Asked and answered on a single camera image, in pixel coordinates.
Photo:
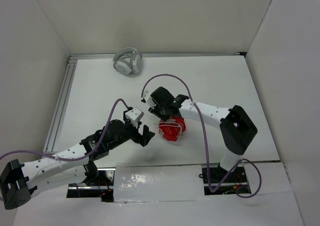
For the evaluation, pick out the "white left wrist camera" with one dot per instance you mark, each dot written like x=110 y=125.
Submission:
x=134 y=115

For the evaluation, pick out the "white taped cover panel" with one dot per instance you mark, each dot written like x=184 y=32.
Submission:
x=158 y=183

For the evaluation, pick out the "red headphones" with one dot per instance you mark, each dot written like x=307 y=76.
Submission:
x=172 y=129

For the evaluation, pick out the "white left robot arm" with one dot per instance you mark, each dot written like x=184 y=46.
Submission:
x=22 y=181

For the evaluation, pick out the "white grey headphones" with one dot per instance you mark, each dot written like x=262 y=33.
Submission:
x=128 y=61

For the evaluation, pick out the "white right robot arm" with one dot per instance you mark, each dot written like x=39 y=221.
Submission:
x=238 y=130

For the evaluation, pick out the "aluminium frame rail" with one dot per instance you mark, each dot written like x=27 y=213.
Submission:
x=153 y=55

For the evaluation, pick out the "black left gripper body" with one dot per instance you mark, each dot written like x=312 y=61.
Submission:
x=130 y=132

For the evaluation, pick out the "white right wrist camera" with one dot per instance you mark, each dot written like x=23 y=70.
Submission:
x=147 y=99

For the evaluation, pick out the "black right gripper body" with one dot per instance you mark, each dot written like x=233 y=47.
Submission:
x=159 y=110

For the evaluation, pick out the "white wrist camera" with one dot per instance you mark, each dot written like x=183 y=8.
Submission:
x=134 y=115
x=147 y=99

